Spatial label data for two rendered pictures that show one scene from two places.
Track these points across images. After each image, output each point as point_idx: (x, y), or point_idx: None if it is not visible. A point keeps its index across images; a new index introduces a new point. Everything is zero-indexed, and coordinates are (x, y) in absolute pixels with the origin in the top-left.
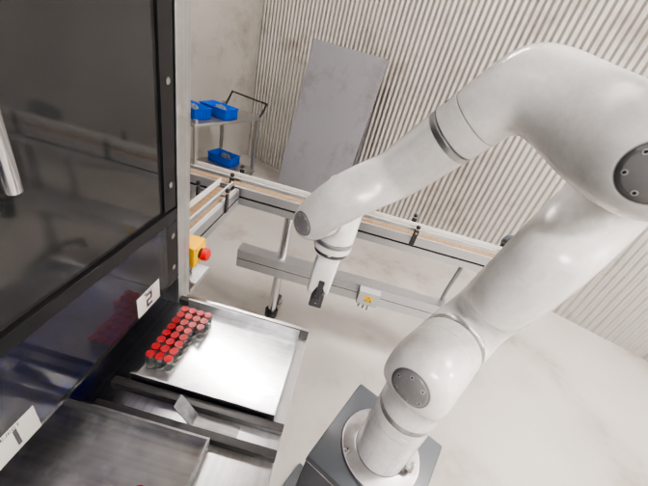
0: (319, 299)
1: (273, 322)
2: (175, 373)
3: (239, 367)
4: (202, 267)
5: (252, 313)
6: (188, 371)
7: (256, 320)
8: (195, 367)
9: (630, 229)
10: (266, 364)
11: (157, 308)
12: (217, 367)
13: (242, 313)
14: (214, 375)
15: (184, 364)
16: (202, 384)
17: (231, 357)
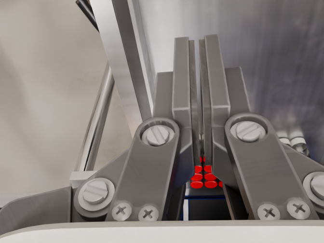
0: (250, 112)
1: (128, 49)
2: (302, 133)
3: (271, 59)
4: (77, 183)
5: (120, 90)
6: (295, 122)
7: (150, 87)
8: (286, 117)
9: None
10: (246, 11)
11: (190, 188)
12: (279, 91)
13: (143, 111)
14: (298, 88)
15: (281, 131)
16: (319, 96)
17: (248, 80)
